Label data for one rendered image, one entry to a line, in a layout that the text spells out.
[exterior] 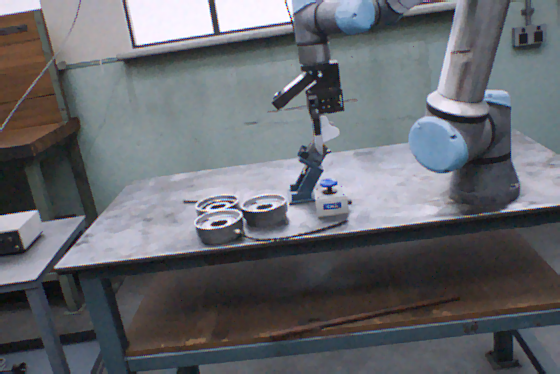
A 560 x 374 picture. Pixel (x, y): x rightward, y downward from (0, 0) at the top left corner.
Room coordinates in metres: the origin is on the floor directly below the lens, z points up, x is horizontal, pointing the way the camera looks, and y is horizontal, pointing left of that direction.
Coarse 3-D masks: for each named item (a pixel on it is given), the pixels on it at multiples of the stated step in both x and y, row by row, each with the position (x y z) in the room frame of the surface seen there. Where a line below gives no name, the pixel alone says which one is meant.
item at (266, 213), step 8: (248, 200) 1.20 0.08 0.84; (256, 200) 1.21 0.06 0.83; (264, 200) 1.21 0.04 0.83; (272, 200) 1.20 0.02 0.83; (280, 200) 1.19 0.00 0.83; (256, 208) 1.17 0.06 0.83; (264, 208) 1.19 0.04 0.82; (272, 208) 1.12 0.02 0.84; (280, 208) 1.13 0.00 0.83; (248, 216) 1.13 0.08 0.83; (256, 216) 1.12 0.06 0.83; (264, 216) 1.11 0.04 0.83; (272, 216) 1.12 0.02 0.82; (280, 216) 1.13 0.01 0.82; (256, 224) 1.13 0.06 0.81; (264, 224) 1.12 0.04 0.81; (272, 224) 1.12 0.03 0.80
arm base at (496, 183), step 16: (480, 160) 1.07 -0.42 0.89; (496, 160) 1.06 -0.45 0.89; (464, 176) 1.09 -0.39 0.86; (480, 176) 1.06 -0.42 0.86; (496, 176) 1.06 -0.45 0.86; (512, 176) 1.08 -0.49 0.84; (464, 192) 1.08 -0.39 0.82; (480, 192) 1.05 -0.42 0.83; (496, 192) 1.05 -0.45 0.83; (512, 192) 1.05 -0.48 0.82
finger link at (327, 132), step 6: (312, 120) 1.25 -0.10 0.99; (324, 120) 1.25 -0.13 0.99; (324, 126) 1.25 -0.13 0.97; (330, 126) 1.25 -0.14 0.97; (324, 132) 1.25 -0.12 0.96; (330, 132) 1.25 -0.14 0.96; (336, 132) 1.24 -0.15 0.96; (318, 138) 1.24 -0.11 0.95; (324, 138) 1.24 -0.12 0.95; (330, 138) 1.24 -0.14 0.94; (318, 144) 1.24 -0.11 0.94; (318, 150) 1.25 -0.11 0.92
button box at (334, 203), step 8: (320, 192) 1.16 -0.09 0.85; (328, 192) 1.14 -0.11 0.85; (336, 192) 1.14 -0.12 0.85; (344, 192) 1.14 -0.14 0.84; (320, 200) 1.12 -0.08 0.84; (328, 200) 1.12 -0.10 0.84; (336, 200) 1.12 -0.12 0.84; (344, 200) 1.12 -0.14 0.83; (320, 208) 1.12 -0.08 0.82; (328, 208) 1.12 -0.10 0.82; (336, 208) 1.12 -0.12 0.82; (344, 208) 1.12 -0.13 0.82; (320, 216) 1.12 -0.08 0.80; (328, 216) 1.12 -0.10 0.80
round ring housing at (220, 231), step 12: (204, 216) 1.15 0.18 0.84; (216, 216) 1.15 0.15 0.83; (228, 216) 1.15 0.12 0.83; (240, 216) 1.10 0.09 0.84; (204, 228) 1.06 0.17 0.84; (216, 228) 1.06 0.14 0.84; (228, 228) 1.06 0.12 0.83; (240, 228) 1.09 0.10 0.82; (204, 240) 1.08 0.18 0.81; (216, 240) 1.06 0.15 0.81; (228, 240) 1.07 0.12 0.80
